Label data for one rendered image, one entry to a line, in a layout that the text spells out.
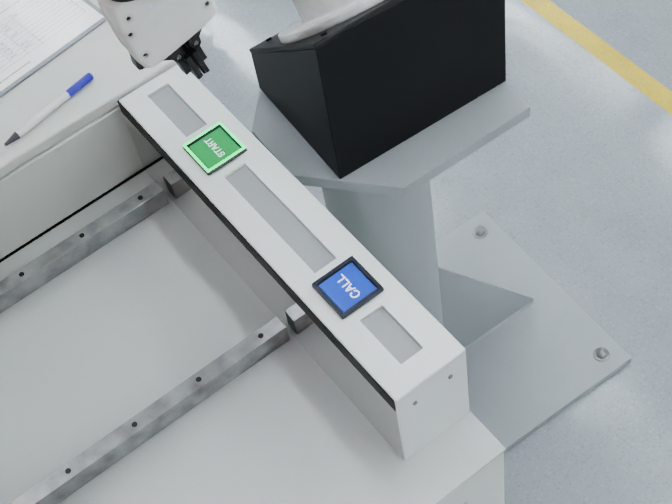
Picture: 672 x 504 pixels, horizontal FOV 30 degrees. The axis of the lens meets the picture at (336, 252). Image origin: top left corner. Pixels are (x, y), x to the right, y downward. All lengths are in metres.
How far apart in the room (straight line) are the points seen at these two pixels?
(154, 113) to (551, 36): 1.50
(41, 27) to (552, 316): 1.18
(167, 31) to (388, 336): 0.39
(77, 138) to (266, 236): 0.31
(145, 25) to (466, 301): 1.13
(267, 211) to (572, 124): 1.39
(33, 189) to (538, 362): 1.12
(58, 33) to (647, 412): 1.27
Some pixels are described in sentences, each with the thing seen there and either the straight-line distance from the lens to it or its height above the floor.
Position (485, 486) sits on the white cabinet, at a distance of 1.45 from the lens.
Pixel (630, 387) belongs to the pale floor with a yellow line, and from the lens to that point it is 2.38.
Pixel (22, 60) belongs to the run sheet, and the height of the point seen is 0.97.
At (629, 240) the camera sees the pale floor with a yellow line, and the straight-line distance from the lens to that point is 2.55.
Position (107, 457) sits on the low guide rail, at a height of 0.84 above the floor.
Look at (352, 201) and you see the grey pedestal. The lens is 1.76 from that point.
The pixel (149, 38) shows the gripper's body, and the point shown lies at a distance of 1.29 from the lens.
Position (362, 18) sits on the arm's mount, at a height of 1.07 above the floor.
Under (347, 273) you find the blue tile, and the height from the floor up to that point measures 0.96.
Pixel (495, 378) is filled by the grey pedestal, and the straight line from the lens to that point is 2.36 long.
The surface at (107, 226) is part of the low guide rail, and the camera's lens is 1.60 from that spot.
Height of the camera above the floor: 2.09
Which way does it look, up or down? 55 degrees down
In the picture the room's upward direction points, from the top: 12 degrees counter-clockwise
